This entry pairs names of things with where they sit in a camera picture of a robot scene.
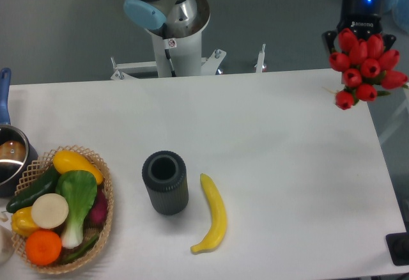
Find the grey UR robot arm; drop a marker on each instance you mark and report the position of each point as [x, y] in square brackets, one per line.
[155, 15]

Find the black device at table edge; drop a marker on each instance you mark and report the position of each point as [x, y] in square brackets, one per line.
[397, 244]

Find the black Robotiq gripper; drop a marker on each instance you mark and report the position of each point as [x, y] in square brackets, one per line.
[363, 18]

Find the green bok choy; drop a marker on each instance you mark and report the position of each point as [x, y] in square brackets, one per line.
[79, 189]

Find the purple sweet potato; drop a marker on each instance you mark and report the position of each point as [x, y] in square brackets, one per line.
[98, 213]

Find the blue handled saucepan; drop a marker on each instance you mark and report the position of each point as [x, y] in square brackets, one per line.
[16, 150]

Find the white round radish slice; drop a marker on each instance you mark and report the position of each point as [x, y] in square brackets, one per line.
[49, 211]

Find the dark green cucumber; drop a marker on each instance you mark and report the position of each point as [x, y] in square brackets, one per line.
[45, 184]

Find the green bean pod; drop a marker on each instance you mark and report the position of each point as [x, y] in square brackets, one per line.
[87, 246]

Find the white frame at right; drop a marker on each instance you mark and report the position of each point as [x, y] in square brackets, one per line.
[395, 121]

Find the yellow banana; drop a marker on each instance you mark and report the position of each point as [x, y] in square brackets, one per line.
[219, 224]

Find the woven wicker basket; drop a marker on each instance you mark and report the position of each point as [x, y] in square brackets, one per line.
[34, 171]

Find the small garlic piece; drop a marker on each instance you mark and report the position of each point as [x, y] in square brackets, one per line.
[3, 217]

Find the white plate at left edge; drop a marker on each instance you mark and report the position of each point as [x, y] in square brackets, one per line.
[6, 245]

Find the yellow bell pepper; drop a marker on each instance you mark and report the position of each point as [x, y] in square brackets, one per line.
[22, 222]

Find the yellow squash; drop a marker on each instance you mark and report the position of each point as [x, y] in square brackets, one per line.
[67, 160]

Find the dark grey ribbed vase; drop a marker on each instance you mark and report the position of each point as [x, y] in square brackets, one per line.
[164, 174]

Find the orange fruit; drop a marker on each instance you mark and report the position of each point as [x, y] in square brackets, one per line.
[43, 247]

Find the red tulip bouquet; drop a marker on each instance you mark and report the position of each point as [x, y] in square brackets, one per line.
[367, 71]

